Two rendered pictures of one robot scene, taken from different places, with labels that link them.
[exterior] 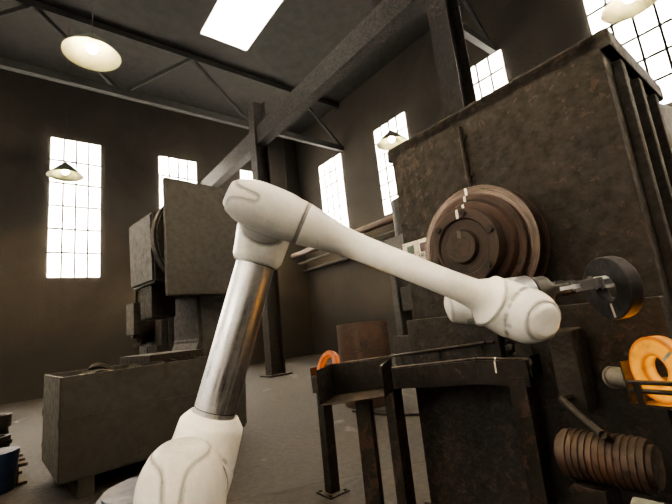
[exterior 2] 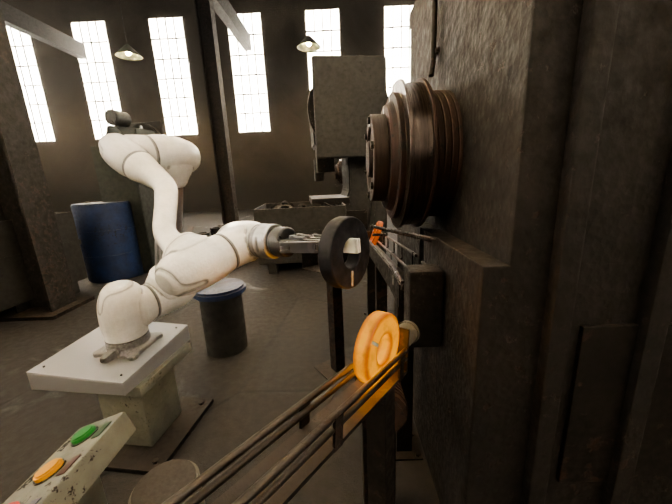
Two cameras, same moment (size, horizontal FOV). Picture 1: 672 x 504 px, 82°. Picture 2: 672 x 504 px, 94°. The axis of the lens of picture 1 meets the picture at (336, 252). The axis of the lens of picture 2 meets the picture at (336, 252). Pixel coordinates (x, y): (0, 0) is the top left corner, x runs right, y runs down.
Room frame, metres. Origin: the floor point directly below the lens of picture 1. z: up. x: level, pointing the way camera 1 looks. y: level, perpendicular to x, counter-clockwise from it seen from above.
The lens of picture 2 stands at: (0.46, -1.06, 1.07)
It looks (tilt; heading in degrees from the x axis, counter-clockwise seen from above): 14 degrees down; 40
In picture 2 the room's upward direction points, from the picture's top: 3 degrees counter-clockwise
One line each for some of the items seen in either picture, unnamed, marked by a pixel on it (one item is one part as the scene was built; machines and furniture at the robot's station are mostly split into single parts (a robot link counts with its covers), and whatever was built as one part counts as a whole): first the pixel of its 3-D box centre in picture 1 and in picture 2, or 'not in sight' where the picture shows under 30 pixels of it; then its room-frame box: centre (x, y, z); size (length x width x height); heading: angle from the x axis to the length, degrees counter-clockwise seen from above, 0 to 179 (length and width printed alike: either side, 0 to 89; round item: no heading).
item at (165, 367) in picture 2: not in sight; (134, 365); (0.80, 0.35, 0.33); 0.32 x 0.32 x 0.04; 31
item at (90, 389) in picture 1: (130, 411); (303, 232); (3.16, 1.72, 0.39); 1.03 x 0.83 x 0.79; 133
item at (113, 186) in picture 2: not in sight; (142, 209); (1.99, 3.40, 0.75); 0.70 x 0.48 x 1.50; 39
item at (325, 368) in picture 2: (364, 458); (333, 309); (1.65, -0.03, 0.36); 0.26 x 0.20 x 0.72; 74
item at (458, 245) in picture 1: (465, 246); (375, 159); (1.39, -0.47, 1.11); 0.28 x 0.06 x 0.28; 39
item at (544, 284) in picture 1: (549, 290); (290, 242); (0.96, -0.51, 0.92); 0.09 x 0.08 x 0.07; 94
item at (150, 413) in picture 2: not in sight; (142, 400); (0.80, 0.35, 0.16); 0.40 x 0.40 x 0.31; 31
